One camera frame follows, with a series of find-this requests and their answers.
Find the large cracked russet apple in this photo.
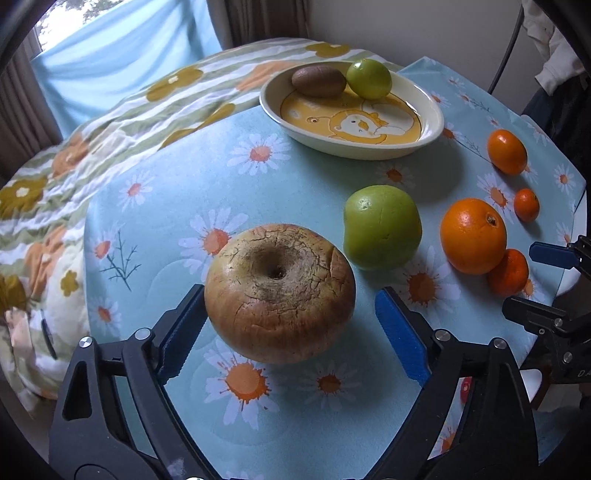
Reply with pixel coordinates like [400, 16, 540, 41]
[204, 223, 356, 365]

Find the small orange tangerine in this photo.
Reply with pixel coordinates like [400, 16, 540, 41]
[514, 188, 540, 223]

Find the light blue daisy tablecloth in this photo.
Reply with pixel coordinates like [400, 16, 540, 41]
[83, 56, 587, 480]

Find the large orange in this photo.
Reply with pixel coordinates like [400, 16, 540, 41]
[440, 198, 508, 276]

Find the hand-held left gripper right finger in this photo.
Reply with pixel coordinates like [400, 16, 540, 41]
[365, 286, 539, 480]

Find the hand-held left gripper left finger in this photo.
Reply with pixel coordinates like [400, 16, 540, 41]
[48, 284, 218, 480]

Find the black curved pole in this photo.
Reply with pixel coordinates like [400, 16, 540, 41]
[488, 0, 528, 93]

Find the brown curtain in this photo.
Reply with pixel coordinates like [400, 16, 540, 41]
[205, 0, 311, 50]
[0, 34, 63, 178]

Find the cream oval dish yellow print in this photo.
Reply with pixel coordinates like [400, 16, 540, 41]
[259, 65, 445, 161]

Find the white cloth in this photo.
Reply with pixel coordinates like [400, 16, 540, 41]
[522, 0, 588, 93]

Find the medium orange tangerine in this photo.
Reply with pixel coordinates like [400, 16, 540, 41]
[488, 130, 528, 175]
[488, 248, 530, 297]

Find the green striped floral blanket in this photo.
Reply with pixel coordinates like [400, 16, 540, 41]
[0, 37, 402, 416]

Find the light blue window cloth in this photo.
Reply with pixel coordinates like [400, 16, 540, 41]
[30, 0, 225, 134]

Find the brown kiwi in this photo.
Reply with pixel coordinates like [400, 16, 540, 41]
[291, 65, 346, 99]

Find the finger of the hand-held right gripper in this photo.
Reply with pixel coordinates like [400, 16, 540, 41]
[529, 234, 591, 271]
[502, 295, 591, 340]

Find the large green apple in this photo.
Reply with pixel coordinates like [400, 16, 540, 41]
[343, 185, 422, 271]

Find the small green round fruit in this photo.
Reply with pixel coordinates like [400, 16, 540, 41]
[346, 59, 393, 100]

